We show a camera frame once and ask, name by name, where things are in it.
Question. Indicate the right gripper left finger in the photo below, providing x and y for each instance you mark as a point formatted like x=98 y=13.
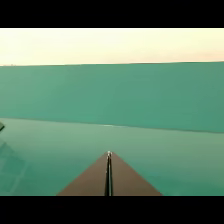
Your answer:
x=91 y=181

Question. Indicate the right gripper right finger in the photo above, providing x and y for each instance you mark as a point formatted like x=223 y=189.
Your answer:
x=128 y=181

